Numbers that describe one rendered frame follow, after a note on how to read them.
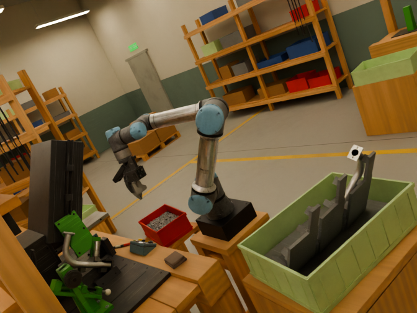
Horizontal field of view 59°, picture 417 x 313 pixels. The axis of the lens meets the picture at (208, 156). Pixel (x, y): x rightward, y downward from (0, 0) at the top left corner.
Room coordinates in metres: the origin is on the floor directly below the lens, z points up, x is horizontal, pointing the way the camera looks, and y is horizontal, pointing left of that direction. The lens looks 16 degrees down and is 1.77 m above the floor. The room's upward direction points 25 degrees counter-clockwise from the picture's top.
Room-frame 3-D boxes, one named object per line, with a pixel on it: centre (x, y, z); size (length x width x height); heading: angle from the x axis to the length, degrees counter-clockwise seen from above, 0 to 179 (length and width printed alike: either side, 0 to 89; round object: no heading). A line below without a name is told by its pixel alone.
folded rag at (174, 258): (1.58, 0.35, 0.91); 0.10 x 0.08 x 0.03; 25
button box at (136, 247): (1.86, 0.53, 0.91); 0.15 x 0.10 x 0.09; 38
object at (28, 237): (1.82, 1.06, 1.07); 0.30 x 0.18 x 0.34; 38
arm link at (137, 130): (1.74, 0.26, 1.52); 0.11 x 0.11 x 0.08; 67
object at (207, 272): (2.00, 0.66, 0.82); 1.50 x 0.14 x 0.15; 38
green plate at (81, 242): (1.80, 0.79, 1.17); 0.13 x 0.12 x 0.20; 38
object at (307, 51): (7.21, -1.68, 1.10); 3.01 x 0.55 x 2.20; 37
